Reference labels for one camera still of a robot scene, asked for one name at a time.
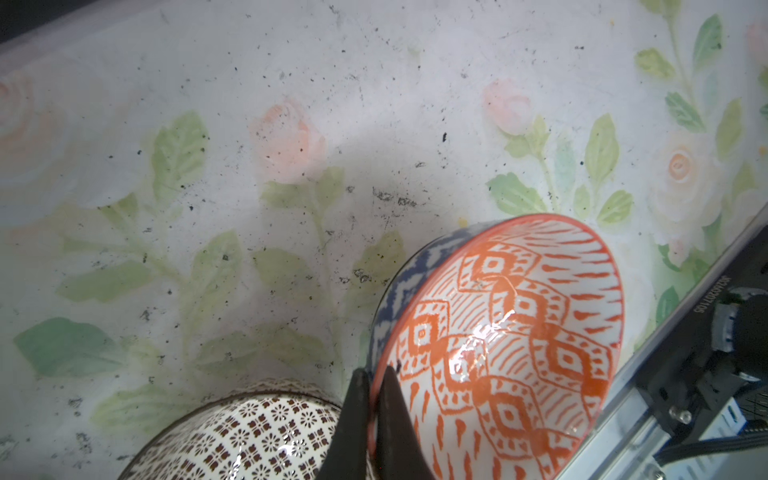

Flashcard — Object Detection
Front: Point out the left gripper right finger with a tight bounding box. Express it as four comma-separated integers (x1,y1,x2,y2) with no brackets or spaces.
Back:
374,366,433,480

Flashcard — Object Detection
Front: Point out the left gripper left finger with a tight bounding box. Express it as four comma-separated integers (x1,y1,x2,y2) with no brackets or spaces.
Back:
316,368,370,480

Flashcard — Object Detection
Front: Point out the orange red patterned bowl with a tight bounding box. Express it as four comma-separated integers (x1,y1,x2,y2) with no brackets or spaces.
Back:
367,213,625,479

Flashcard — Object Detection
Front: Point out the brown patterned bowl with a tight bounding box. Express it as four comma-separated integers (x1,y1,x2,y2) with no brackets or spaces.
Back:
120,379,345,479

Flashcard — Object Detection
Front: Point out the aluminium front rail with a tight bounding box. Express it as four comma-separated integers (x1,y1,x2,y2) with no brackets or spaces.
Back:
560,209,767,479

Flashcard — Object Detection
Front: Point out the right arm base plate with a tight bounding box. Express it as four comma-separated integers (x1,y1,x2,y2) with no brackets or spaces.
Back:
635,230,767,466

